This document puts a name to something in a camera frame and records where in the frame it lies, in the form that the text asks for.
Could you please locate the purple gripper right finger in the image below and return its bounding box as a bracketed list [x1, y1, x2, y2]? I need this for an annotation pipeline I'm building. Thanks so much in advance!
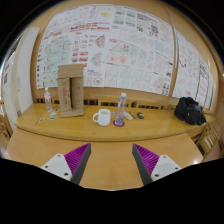
[132, 144, 181, 185]

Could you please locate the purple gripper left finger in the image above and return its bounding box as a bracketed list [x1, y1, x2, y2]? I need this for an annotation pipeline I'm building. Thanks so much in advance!
[42, 143, 91, 185]

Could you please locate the clear plastic water bottle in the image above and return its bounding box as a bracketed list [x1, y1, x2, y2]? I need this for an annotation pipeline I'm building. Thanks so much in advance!
[115, 93, 127, 122]

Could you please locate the red label water bottle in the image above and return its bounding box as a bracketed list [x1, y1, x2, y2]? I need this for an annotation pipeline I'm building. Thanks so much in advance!
[44, 87, 52, 112]

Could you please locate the round red coaster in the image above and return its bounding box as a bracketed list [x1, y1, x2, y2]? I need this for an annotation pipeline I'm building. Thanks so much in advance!
[113, 120, 125, 127]

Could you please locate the small black device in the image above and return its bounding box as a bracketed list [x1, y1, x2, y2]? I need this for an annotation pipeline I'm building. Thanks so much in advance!
[137, 112, 144, 119]

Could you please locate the small blue sticker card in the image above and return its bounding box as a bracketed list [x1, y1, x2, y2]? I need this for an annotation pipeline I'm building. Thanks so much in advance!
[49, 108, 60, 120]

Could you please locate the white packet on table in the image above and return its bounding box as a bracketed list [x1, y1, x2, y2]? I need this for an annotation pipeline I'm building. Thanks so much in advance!
[124, 112, 133, 120]

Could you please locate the small card near edge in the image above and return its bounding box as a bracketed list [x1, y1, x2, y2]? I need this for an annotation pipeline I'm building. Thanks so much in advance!
[38, 118, 44, 124]

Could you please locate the white ceramic mug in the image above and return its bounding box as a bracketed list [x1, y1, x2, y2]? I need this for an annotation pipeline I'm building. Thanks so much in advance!
[92, 109, 111, 126]

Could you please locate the wooden chair right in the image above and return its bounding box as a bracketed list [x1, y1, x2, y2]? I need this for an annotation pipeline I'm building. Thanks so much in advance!
[196, 121, 222, 157]

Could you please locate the wooden chair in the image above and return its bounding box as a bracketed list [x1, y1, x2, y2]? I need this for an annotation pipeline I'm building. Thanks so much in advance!
[196, 121, 222, 157]
[0, 114, 13, 148]

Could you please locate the black backpack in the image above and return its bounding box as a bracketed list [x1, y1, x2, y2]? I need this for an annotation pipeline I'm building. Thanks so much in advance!
[174, 97, 206, 125]

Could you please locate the wooden chair left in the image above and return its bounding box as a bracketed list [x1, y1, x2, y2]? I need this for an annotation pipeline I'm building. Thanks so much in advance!
[0, 114, 13, 148]

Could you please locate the brown cardboard stand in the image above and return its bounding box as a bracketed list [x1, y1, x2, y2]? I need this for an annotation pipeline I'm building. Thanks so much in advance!
[58, 64, 84, 117]

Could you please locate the white air conditioner unit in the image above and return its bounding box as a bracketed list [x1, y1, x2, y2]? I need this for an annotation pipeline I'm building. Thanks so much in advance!
[0, 26, 41, 126]

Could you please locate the right wall poster sheet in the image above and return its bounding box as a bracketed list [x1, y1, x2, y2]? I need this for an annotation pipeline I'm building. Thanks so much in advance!
[173, 32, 216, 110]

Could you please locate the large wall poster sheet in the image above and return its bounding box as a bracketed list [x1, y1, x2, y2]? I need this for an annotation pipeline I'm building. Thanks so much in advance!
[36, 4, 174, 96]

